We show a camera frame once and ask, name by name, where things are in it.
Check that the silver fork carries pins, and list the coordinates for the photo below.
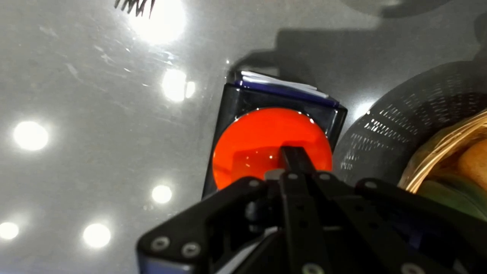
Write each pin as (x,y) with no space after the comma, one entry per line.
(134,7)

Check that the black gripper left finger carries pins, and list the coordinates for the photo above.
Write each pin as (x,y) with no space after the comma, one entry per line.
(228,223)

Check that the small wicker basket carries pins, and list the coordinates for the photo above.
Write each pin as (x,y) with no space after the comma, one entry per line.
(435,153)

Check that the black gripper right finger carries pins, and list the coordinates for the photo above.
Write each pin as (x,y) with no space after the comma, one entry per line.
(365,229)

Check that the green toy pepper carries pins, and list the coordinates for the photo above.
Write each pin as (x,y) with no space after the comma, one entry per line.
(456,196)

